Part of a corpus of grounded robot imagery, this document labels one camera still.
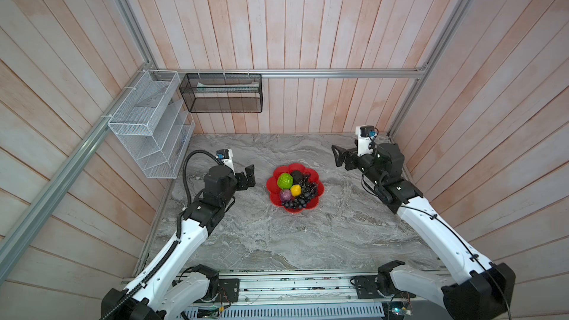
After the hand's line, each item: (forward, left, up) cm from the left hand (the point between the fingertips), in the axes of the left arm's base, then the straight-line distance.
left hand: (243, 171), depth 78 cm
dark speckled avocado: (+10, -21, -18) cm, 29 cm away
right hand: (+6, -35, +8) cm, 36 cm away
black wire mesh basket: (+45, +15, +2) cm, 47 cm away
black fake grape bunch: (+3, -25, -17) cm, 31 cm away
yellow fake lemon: (+3, -20, -18) cm, 27 cm away
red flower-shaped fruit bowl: (+12, -29, -20) cm, 37 cm away
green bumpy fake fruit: (+7, -15, -17) cm, 23 cm away
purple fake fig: (+1, -15, -19) cm, 24 cm away
